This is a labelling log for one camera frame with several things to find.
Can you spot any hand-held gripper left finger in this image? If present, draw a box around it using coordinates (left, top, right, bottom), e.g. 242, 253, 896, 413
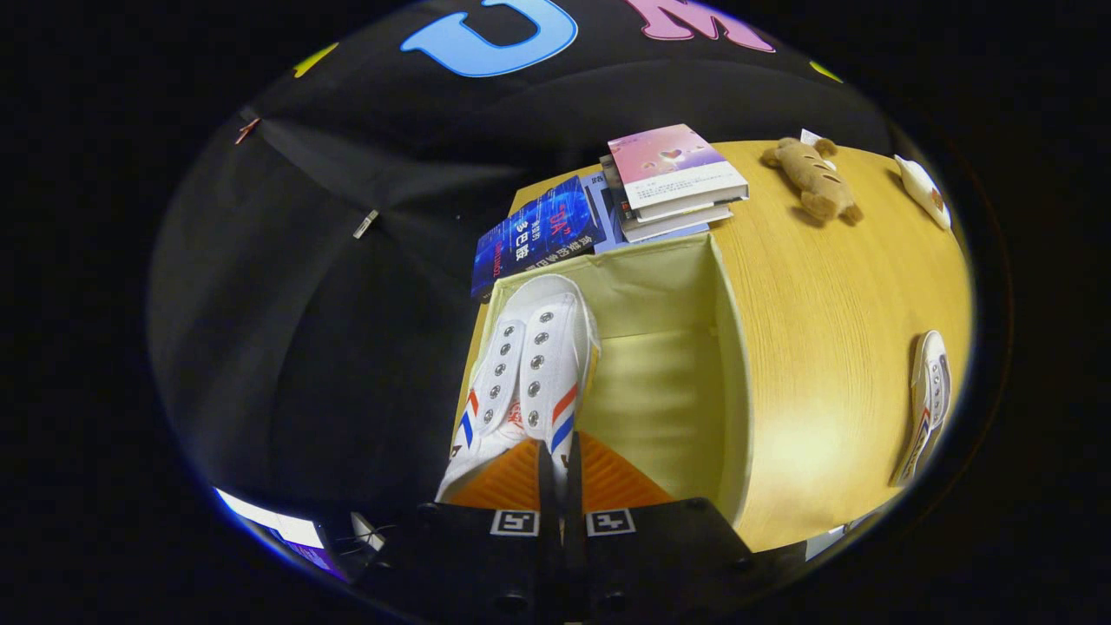
369, 438, 563, 622

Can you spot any pink cover book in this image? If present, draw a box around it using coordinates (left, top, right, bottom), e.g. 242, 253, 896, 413
606, 123, 749, 211

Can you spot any black backdrop cloth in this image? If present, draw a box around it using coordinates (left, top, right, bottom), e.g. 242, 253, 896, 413
148, 0, 895, 556

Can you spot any white plush toy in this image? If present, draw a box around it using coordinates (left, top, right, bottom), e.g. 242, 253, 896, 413
894, 155, 953, 231

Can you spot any beige fabric storage box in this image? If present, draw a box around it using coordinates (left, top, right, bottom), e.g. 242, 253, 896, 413
451, 233, 754, 530

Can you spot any brown bread plush toy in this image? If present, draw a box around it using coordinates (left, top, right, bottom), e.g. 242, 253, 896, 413
761, 137, 863, 222

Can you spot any glowing screen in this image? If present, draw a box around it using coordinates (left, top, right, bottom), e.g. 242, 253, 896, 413
213, 488, 350, 579

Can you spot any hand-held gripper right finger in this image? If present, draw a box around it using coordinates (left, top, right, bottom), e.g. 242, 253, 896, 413
564, 431, 756, 622

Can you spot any grey book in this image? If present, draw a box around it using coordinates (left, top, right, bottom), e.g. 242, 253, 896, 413
599, 155, 735, 244

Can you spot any white canvas shoe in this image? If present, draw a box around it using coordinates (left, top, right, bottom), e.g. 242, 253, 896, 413
890, 330, 953, 487
434, 274, 602, 504

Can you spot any lavender book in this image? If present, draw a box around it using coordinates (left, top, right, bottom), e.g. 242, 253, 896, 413
580, 172, 711, 254

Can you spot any dark blue book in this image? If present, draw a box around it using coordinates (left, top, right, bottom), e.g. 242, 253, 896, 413
470, 175, 607, 303

